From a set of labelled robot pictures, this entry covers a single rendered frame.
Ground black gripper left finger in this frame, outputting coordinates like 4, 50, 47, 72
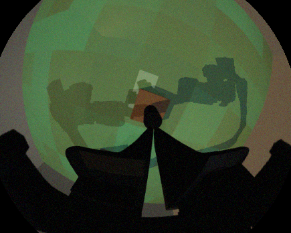
66, 127, 154, 207

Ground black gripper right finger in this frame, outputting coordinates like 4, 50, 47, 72
154, 127, 249, 211

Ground brown block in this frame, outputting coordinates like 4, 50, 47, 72
130, 89, 171, 123

